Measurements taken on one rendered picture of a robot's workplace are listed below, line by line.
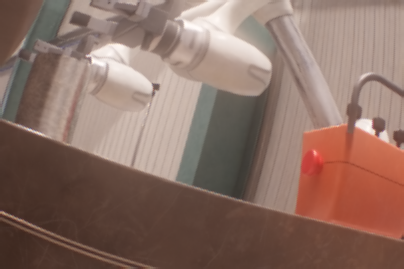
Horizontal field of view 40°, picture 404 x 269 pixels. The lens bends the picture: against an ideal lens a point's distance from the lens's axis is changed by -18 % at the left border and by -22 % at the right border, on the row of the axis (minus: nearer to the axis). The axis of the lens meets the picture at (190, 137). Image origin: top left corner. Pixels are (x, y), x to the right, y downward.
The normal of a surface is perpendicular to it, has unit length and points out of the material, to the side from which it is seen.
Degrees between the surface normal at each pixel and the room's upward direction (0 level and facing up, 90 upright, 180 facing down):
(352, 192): 97
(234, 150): 90
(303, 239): 90
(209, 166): 90
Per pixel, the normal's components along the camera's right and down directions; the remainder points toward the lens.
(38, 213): 0.33, -0.10
